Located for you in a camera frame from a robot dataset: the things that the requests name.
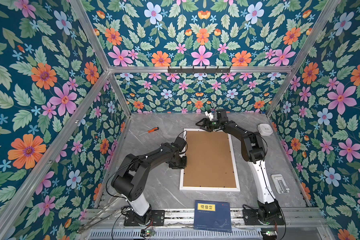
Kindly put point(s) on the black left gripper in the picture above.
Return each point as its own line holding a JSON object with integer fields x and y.
{"x": 184, "y": 165}

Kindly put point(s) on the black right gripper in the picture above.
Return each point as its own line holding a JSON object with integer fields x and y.
{"x": 206, "y": 121}

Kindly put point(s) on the brown frame backing board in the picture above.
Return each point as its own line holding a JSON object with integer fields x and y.
{"x": 208, "y": 159}

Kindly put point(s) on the white picture frame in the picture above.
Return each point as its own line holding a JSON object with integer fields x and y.
{"x": 181, "y": 180}

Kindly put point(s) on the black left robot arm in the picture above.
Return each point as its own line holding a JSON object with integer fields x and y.
{"x": 131, "y": 177}

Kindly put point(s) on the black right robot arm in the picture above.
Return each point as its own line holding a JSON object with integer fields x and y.
{"x": 254, "y": 151}

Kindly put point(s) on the white round device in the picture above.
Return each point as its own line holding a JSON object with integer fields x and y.
{"x": 265, "y": 130}

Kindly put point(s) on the blue booklet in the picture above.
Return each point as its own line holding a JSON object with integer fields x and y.
{"x": 212, "y": 216}

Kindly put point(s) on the small circuit board left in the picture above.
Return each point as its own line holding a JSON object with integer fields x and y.
{"x": 147, "y": 233}

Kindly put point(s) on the small circuit board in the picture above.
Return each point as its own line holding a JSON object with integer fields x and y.
{"x": 147, "y": 233}
{"x": 269, "y": 235}

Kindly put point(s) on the small circuit board right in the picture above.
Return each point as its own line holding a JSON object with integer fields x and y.
{"x": 269, "y": 235}

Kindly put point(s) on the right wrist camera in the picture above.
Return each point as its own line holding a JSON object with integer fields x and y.
{"x": 210, "y": 115}

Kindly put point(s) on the orange handled screwdriver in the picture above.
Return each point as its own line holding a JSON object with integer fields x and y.
{"x": 150, "y": 131}

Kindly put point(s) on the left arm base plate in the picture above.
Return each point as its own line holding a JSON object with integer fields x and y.
{"x": 152, "y": 217}

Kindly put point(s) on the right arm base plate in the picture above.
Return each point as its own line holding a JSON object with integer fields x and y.
{"x": 249, "y": 216}

